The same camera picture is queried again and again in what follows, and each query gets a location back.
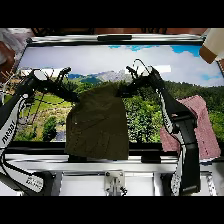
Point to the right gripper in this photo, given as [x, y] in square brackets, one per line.
[130, 88]

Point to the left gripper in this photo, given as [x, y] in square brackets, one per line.
[68, 93]

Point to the olive green T-shirt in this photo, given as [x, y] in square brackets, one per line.
[98, 126]

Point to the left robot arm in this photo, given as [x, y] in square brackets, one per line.
[13, 113]

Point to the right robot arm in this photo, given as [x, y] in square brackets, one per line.
[185, 140]

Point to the white garment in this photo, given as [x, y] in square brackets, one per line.
[10, 40]

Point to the red checked shirt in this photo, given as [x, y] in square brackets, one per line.
[203, 133]

